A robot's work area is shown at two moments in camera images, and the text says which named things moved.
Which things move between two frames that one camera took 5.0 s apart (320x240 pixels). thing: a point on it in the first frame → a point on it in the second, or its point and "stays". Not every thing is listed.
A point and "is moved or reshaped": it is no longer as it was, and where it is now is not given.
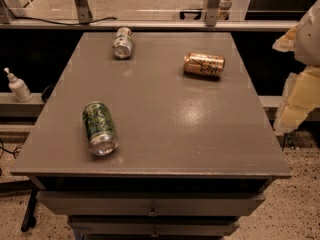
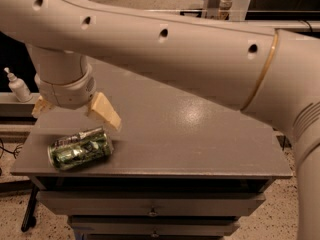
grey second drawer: x=155 y=225 stays
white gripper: x=309 y=39 → x=68 y=95
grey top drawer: x=147 y=203 stays
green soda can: x=101 y=129 is moved or reshaped
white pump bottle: x=19 y=87 stays
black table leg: x=30 y=220 stays
